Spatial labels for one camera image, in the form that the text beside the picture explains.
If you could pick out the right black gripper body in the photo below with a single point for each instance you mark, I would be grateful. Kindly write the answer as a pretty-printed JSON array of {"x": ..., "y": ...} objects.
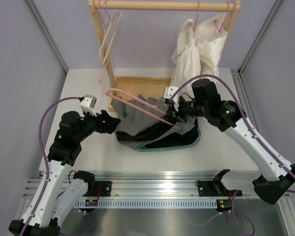
[{"x": 184, "y": 110}]

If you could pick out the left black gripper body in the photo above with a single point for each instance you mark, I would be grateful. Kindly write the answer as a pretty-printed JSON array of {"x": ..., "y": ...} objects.
[{"x": 90, "y": 125}]

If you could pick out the black dress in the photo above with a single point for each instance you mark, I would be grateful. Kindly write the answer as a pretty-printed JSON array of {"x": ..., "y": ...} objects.
[{"x": 156, "y": 134}]

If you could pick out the grey dress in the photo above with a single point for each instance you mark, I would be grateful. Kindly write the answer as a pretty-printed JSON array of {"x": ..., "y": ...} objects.
[{"x": 131, "y": 115}]

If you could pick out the white wooden hanger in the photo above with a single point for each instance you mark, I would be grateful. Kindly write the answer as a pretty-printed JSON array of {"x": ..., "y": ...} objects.
[{"x": 112, "y": 31}]

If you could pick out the pink wire hanger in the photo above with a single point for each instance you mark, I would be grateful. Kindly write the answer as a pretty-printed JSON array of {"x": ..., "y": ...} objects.
[{"x": 104, "y": 23}]

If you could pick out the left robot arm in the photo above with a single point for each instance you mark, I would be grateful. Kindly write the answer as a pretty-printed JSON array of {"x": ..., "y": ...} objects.
[{"x": 49, "y": 207}]

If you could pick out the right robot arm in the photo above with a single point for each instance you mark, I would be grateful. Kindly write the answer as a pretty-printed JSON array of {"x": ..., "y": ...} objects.
[{"x": 277, "y": 173}]

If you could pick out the teal plastic tray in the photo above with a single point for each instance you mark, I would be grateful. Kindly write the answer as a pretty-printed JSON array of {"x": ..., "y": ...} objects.
[{"x": 194, "y": 142}]

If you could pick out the wooden clothes rack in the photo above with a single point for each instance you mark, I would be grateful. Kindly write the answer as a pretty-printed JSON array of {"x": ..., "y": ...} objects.
[{"x": 153, "y": 86}]

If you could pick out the white pleated blouse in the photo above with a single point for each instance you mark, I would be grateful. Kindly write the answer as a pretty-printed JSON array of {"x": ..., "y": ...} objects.
[{"x": 186, "y": 55}]

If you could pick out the cream white garment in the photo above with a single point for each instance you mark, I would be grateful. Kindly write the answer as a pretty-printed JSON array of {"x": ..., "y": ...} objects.
[{"x": 210, "y": 45}]

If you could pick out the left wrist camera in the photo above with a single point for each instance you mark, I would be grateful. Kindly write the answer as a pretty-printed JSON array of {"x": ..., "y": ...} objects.
[{"x": 88, "y": 104}]

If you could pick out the slotted cable duct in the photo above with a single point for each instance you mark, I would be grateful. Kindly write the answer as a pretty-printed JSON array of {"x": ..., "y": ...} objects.
[{"x": 148, "y": 203}]

